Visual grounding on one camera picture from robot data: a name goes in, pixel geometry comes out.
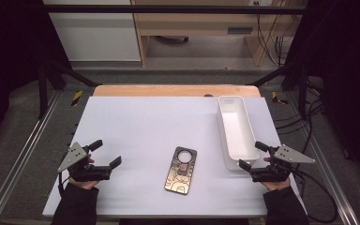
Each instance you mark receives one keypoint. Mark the white table mat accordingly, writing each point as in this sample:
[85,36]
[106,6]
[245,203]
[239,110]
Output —
[143,131]

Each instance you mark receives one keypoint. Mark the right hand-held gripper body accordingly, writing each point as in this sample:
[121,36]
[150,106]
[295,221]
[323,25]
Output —
[289,155]

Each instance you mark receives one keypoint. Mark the wooden desk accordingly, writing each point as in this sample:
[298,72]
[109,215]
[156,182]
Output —
[197,23]

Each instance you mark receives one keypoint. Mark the person's left hand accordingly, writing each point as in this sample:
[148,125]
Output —
[84,185]

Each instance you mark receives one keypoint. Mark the white plastic bin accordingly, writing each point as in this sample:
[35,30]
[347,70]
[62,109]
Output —
[237,131]

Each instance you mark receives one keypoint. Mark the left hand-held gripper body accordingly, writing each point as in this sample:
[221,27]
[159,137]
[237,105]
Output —
[75,154]

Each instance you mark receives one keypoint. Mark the person's right hand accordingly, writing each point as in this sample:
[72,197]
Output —
[276,186]

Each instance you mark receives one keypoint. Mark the white cabinet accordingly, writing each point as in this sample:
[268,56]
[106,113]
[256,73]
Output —
[97,34]

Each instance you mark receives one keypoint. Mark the black frame strut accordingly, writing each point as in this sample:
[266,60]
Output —
[296,78]
[48,81]

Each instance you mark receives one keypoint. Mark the black horizontal frame bar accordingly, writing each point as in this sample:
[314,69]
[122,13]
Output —
[168,9]

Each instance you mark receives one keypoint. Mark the aluminium rail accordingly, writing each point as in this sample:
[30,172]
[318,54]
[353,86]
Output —
[325,162]
[22,156]

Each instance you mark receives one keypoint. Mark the yellow black tape marker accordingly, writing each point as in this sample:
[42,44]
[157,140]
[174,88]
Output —
[77,97]
[275,97]

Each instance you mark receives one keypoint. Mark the black curtain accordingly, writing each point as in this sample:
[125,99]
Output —
[9,62]
[347,78]

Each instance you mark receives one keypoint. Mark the wooden table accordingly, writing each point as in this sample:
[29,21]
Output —
[168,90]

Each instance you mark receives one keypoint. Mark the patterned phone case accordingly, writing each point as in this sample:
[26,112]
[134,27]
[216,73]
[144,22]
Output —
[181,175]

